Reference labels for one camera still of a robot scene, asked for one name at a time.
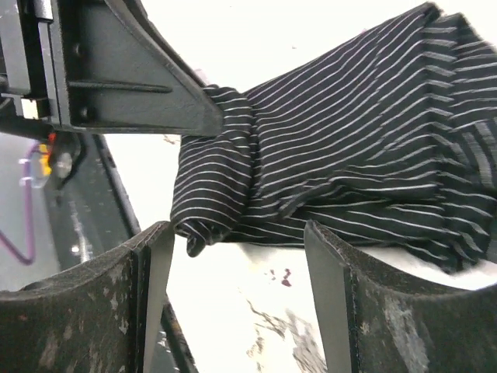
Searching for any black patterned boxer underwear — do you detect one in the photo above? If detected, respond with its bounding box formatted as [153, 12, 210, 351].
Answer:
[171, 3, 496, 272]

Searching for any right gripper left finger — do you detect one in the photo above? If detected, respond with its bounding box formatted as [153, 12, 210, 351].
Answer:
[1, 221, 174, 372]

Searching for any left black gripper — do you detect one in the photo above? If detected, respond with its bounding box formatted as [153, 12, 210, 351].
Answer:
[1, 1, 223, 136]

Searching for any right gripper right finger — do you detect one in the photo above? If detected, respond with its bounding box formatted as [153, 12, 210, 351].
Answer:
[304, 221, 496, 372]

